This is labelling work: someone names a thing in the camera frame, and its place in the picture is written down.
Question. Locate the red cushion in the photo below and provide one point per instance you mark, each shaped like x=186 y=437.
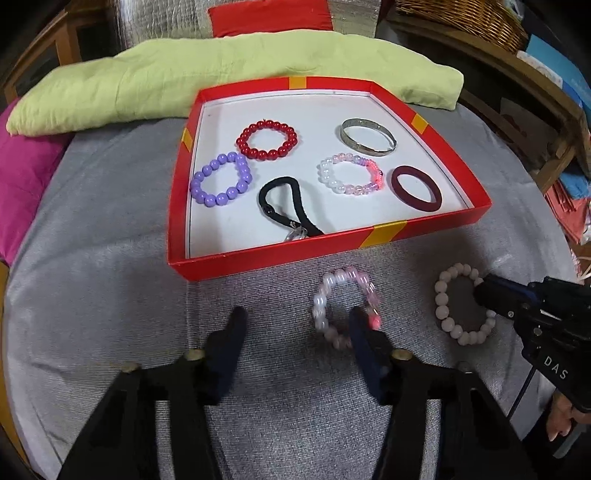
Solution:
x=268 y=16

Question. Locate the wooden bench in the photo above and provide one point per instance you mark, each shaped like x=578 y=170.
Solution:
x=521 y=78

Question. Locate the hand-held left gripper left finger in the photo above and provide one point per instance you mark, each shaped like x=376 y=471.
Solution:
x=226 y=355

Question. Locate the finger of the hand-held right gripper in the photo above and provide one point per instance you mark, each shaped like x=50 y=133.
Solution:
x=496 y=300
x=510 y=285

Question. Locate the person's right hand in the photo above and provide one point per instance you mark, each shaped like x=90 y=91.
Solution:
x=559 y=417

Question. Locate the light green quilt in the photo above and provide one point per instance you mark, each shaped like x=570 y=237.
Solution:
x=184 y=69

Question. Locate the blue cardboard box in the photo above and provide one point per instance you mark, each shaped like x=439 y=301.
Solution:
x=558 y=69

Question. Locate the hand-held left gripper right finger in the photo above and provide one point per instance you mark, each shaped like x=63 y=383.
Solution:
x=369 y=355

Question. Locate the red cardboard box lid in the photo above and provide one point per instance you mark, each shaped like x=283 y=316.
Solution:
x=221 y=240

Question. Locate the silver metal bangle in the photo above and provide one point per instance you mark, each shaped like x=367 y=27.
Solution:
x=351 y=141

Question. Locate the magenta cushion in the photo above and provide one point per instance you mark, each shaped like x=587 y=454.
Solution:
x=23 y=184

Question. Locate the silver foil insulation mat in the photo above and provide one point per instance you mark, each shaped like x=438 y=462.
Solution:
x=157 y=23

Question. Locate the wicker basket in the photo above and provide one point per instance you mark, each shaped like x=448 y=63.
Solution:
x=471 y=23

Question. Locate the wooden cabinet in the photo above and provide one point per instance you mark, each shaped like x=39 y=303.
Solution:
x=64 y=41

